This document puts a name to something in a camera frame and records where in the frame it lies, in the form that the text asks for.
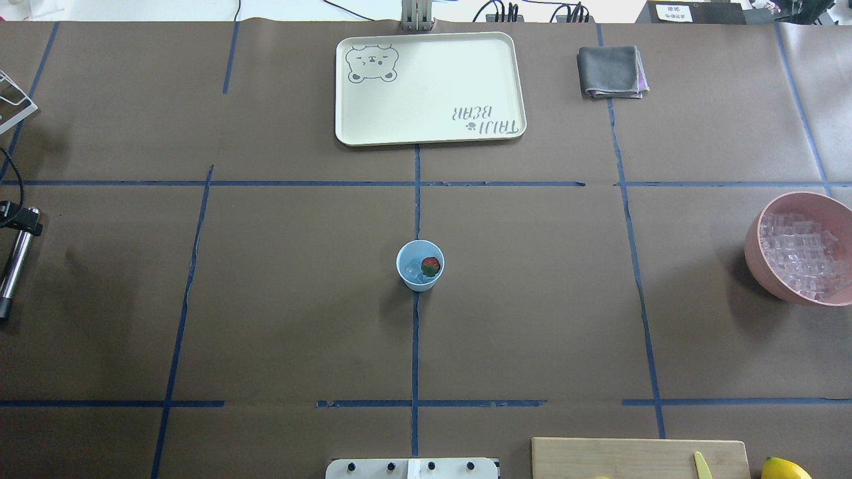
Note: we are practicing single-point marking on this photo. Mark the ice cube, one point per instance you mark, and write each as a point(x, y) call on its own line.
point(414, 271)

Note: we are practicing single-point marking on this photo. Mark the pink bowl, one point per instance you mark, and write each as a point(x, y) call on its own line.
point(831, 214)

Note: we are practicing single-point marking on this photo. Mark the yellow plastic knife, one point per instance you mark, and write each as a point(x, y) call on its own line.
point(702, 469)

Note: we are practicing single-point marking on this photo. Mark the bamboo cutting board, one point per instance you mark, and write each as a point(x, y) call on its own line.
point(553, 457)

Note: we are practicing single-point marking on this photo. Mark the cream bear tray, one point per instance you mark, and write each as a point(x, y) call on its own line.
point(428, 88)

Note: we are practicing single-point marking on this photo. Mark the blue plastic cup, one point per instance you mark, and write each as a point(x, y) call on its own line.
point(416, 250)

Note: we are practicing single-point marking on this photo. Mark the metal cup rack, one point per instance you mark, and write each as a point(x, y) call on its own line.
point(16, 106)

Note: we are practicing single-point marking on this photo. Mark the white pole mount base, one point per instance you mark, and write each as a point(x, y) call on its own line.
point(453, 467)

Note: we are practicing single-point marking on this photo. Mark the clear ice cubes pile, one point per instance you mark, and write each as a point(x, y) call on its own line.
point(803, 255)

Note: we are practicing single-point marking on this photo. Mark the yellow lemon outer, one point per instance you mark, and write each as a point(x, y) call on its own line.
point(778, 468)

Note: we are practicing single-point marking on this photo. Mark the steel muddler black tip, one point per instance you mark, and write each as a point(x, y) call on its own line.
point(12, 271)

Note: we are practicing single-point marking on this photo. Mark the orange black power strips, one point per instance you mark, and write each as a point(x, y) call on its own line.
point(534, 12)

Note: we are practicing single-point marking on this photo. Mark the grey folded cloth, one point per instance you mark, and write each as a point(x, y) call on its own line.
point(612, 72)

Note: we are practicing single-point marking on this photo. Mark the red strawberry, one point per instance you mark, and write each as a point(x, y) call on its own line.
point(430, 267)

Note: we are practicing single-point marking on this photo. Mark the black box with label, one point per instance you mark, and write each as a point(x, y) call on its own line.
point(694, 12)

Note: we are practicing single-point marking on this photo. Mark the aluminium frame post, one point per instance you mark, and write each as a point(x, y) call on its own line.
point(417, 15)

